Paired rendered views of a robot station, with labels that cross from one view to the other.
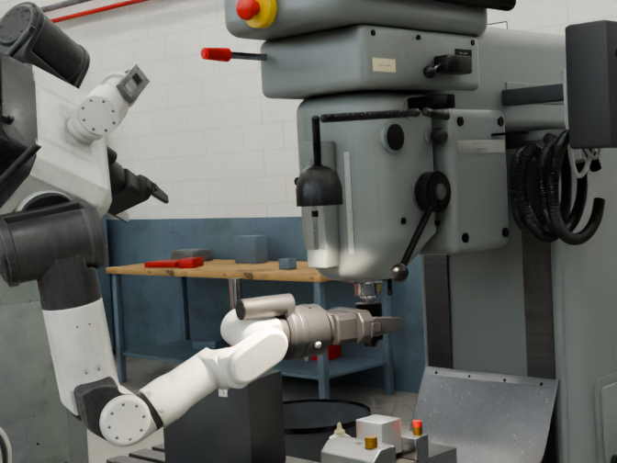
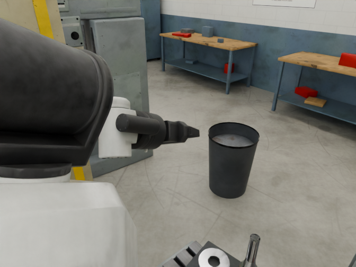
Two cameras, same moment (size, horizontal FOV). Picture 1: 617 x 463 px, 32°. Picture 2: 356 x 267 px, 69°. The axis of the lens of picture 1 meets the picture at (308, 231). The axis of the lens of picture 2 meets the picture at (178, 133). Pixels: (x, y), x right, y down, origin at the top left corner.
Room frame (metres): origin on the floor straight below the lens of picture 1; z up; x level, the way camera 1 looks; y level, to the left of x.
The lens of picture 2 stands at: (1.66, 0.28, 1.81)
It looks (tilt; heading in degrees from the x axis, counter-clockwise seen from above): 29 degrees down; 8
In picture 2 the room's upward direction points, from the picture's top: straight up
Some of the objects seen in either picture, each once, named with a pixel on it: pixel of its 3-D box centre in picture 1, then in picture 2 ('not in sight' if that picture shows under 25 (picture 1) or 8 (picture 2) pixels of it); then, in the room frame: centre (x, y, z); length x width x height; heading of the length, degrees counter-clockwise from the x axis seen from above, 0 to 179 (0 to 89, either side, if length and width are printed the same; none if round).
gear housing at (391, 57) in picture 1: (372, 66); not in sight; (1.88, -0.13, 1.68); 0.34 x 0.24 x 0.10; 137
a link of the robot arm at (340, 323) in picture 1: (326, 329); not in sight; (1.81, -0.02, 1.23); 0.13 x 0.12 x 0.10; 32
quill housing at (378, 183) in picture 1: (364, 186); not in sight; (1.86, -0.10, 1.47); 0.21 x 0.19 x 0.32; 47
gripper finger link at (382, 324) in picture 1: (387, 324); not in sight; (1.80, -0.13, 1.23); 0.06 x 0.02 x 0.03; 122
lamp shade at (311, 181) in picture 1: (319, 185); not in sight; (1.63, -0.02, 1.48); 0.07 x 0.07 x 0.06
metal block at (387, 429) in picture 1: (378, 435); not in sight; (1.85, -0.11, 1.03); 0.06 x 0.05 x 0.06; 45
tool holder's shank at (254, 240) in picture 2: (236, 306); (251, 252); (2.10, 0.15, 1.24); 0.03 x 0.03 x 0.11
